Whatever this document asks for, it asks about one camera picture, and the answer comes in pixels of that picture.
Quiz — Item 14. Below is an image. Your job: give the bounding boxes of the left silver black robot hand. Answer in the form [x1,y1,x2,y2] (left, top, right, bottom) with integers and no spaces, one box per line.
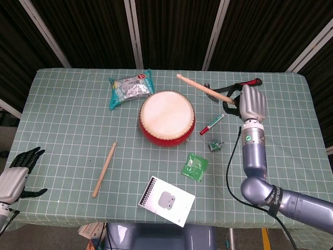
[0,146,48,204]

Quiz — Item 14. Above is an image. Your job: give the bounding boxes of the black printed arm strap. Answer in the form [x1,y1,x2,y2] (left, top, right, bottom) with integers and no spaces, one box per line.
[264,185,284,216]

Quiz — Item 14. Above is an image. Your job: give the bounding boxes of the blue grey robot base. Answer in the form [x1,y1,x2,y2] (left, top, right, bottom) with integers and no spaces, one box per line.
[104,222,216,250]

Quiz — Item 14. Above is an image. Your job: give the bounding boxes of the white earbuds box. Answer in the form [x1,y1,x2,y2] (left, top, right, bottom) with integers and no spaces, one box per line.
[137,176,196,228]

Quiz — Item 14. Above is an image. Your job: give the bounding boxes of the green white red marker pen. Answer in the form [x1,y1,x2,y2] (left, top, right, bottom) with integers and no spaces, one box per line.
[199,114,225,135]

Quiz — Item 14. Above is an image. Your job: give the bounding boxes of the red drum with white skin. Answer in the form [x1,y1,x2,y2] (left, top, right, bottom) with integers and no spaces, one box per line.
[138,90,196,148]

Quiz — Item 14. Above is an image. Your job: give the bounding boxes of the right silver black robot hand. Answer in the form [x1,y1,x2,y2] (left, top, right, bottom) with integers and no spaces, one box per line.
[222,83,268,122]

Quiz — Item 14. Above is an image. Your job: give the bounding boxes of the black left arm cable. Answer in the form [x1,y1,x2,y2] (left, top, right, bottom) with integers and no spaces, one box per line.
[0,208,20,234]

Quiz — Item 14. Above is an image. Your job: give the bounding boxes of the small green circuit part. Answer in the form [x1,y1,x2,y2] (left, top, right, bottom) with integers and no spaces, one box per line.
[209,140,225,153]

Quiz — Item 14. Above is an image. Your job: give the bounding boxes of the wooden drumstick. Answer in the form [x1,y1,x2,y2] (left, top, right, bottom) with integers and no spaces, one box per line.
[176,73,235,104]
[92,142,117,198]

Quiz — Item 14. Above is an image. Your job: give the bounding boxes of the white printed cardboard box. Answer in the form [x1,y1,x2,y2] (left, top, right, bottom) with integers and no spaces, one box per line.
[78,222,106,240]

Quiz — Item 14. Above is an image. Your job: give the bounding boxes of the teal silver snack packet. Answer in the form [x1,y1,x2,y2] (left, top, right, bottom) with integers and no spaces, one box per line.
[108,68,155,110]

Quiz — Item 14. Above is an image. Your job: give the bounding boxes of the green foil sachet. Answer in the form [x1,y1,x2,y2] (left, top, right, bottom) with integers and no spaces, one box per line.
[181,153,209,182]

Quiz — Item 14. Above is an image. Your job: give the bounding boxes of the green checked tablecloth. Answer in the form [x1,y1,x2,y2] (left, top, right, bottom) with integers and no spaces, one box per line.
[0,68,333,236]

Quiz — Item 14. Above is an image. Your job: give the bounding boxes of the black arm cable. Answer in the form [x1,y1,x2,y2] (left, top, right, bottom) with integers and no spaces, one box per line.
[225,126,299,250]
[0,208,20,234]

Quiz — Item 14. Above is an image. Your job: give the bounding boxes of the black red claw hammer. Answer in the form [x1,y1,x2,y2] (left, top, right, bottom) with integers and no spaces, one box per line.
[203,77,263,104]

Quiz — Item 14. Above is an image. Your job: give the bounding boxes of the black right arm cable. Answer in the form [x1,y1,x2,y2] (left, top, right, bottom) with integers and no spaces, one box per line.
[225,126,299,250]

